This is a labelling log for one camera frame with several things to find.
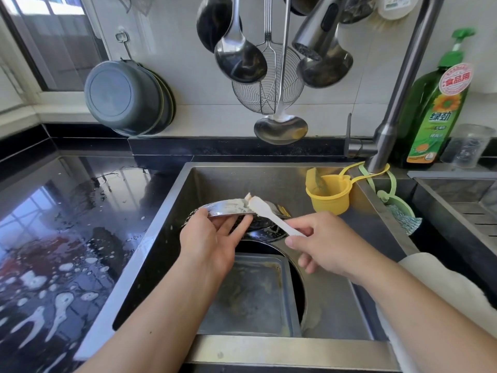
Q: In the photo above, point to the dark green hanging basin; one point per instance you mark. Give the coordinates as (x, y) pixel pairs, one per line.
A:
(167, 101)

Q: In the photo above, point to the person's right hand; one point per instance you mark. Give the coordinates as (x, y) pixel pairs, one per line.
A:
(334, 244)

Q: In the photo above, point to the yellow hanging sink cup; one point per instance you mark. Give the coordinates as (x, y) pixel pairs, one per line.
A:
(328, 194)

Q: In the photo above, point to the green dish soap bottle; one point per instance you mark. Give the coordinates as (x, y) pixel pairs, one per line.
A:
(435, 112)

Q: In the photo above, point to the steel soup ladle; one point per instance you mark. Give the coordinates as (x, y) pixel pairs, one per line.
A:
(241, 60)

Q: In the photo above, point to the grey hanging basin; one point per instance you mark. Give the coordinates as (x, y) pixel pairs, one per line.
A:
(123, 97)

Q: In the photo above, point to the stainless steel sink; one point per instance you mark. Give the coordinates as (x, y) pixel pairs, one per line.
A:
(147, 260)

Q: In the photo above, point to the person's right forearm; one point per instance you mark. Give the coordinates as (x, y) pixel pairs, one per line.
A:
(435, 318)

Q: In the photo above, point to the white dish rag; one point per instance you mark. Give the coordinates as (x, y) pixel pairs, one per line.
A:
(450, 291)

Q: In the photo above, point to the white dish brush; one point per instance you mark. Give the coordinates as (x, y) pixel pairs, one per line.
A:
(398, 3)

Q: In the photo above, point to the green hanging sponge holder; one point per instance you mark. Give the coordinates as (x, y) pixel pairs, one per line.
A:
(400, 209)

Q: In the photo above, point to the steel gooseneck faucet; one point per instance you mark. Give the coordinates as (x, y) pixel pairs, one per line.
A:
(411, 73)

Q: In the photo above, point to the round steel pan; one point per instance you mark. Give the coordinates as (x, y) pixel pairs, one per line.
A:
(299, 283)

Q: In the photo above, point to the person's left hand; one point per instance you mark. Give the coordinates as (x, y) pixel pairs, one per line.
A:
(210, 244)

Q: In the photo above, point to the hanging steel ladles and skimmer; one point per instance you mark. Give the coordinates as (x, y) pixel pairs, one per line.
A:
(213, 23)

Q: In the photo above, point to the person's left forearm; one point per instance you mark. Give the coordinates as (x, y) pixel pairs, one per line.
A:
(147, 330)

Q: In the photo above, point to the white cleaning brush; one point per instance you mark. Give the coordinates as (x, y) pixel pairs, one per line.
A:
(268, 209)

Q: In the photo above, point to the white hanging cloth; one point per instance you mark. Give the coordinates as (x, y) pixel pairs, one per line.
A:
(132, 2)

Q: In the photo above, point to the clear plastic cup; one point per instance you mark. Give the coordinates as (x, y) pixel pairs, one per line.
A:
(466, 147)

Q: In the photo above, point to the round steel basin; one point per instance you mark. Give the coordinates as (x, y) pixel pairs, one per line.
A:
(229, 207)

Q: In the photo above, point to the rectangular steel tray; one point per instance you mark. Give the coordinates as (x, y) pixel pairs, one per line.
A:
(248, 299)

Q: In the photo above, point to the steel wall hook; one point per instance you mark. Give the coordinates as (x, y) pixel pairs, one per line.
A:
(123, 44)

